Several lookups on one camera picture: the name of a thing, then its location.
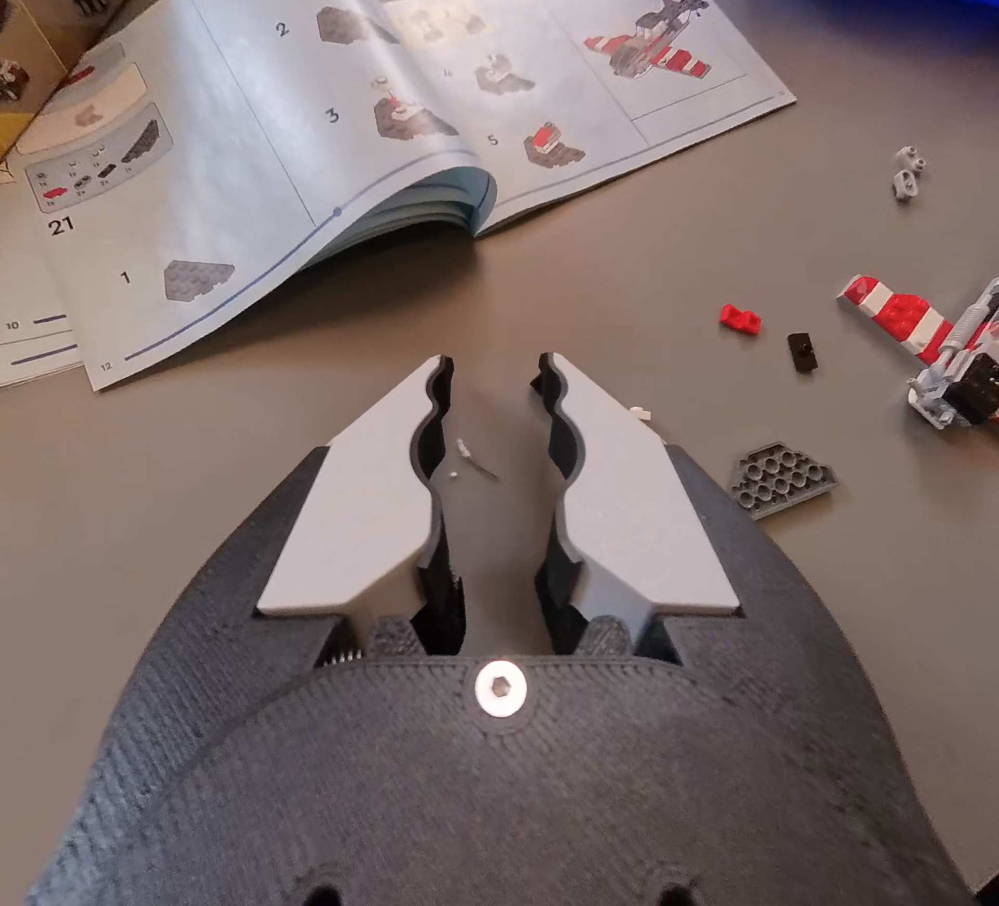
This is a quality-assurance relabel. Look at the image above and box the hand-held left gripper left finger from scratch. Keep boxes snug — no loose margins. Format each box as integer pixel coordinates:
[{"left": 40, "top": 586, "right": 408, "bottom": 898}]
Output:
[{"left": 256, "top": 354, "right": 467, "bottom": 656}]

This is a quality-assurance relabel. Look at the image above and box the tiny white piece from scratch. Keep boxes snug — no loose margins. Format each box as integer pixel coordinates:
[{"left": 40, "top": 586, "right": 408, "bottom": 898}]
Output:
[{"left": 449, "top": 438, "right": 501, "bottom": 482}]

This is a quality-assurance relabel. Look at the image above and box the thin instruction booklet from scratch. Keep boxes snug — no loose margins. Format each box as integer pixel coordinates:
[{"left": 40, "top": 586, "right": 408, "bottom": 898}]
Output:
[{"left": 0, "top": 157, "right": 83, "bottom": 388}]

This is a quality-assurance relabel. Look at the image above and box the red white toy plane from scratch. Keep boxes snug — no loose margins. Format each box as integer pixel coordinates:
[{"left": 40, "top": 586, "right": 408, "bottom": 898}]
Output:
[{"left": 837, "top": 274, "right": 999, "bottom": 430}]

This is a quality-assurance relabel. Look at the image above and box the printed cardboard toy box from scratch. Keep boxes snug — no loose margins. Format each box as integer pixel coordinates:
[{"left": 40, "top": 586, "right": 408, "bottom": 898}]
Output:
[{"left": 0, "top": 0, "right": 200, "bottom": 162}]

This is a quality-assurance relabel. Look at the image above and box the open instruction booklet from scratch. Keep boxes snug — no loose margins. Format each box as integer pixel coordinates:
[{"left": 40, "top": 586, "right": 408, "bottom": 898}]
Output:
[{"left": 16, "top": 0, "right": 797, "bottom": 392}]

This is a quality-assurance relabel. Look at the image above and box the dark grey wedge plate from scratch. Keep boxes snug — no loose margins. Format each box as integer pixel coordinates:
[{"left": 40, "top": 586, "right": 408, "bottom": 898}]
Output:
[{"left": 729, "top": 442, "right": 840, "bottom": 521}]

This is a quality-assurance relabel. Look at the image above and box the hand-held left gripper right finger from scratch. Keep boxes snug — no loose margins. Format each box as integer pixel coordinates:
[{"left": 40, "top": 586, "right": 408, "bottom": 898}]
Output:
[{"left": 529, "top": 352, "right": 742, "bottom": 657}]

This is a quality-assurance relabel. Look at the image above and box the grey desk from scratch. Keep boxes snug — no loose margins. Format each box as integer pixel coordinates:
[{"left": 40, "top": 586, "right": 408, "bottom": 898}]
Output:
[{"left": 0, "top": 0, "right": 999, "bottom": 895}]

